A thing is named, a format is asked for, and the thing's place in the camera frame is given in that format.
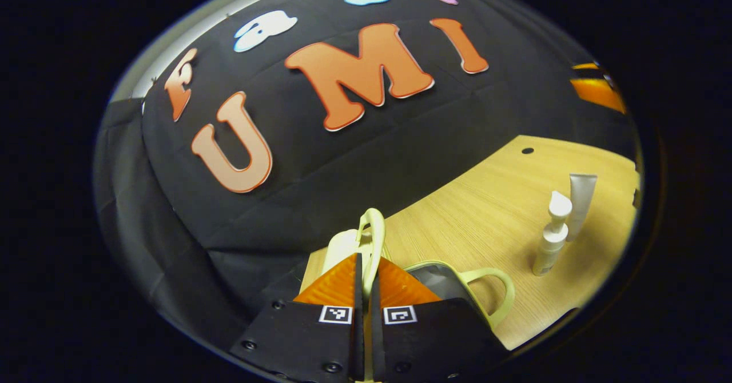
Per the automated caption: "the white pump bottle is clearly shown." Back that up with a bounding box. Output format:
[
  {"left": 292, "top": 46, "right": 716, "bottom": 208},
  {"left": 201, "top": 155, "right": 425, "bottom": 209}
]
[{"left": 532, "top": 190, "right": 572, "bottom": 277}]

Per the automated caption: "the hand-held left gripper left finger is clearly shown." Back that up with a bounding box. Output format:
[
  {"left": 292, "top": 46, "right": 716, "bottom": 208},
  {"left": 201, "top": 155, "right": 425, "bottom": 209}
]
[{"left": 229, "top": 252, "right": 365, "bottom": 382}]

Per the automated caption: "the white squeeze tube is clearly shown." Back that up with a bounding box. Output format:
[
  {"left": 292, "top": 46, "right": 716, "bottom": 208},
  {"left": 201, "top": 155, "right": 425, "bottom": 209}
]
[{"left": 566, "top": 173, "right": 598, "bottom": 242}]

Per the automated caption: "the yellow-green clear suitcase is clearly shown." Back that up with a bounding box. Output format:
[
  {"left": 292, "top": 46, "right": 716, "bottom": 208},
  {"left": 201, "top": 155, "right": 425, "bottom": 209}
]
[{"left": 300, "top": 208, "right": 515, "bottom": 383}]

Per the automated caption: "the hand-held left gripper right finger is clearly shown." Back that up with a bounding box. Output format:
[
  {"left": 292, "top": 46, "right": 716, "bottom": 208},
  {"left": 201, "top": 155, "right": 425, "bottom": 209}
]
[{"left": 371, "top": 256, "right": 511, "bottom": 383}]

